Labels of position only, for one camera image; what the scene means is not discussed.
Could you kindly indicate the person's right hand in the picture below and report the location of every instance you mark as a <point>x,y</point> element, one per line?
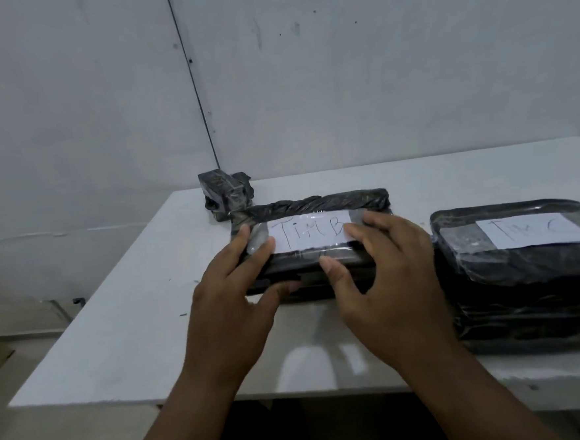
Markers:
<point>399,294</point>

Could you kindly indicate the person's left hand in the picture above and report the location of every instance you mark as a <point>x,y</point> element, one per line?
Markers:
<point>228,326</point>

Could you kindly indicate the thick black package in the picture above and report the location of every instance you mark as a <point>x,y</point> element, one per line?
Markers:
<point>307,291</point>

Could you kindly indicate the white label black bottom line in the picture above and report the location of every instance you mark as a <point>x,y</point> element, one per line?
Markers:
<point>305,231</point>

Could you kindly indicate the rounded black package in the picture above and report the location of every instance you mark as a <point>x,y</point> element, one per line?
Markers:
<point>521,265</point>

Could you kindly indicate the large black package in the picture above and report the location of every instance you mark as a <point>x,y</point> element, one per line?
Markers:
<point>525,325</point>

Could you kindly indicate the small lumpy black package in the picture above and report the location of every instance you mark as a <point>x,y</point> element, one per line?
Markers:
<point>218,187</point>

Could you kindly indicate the white label thin writing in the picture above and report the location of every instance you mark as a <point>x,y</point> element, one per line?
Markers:
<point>533,230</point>

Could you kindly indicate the person's dark trousers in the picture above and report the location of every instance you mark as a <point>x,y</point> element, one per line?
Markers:
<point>309,429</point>

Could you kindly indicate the grey metal frame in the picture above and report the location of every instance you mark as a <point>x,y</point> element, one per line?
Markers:
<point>77,301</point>

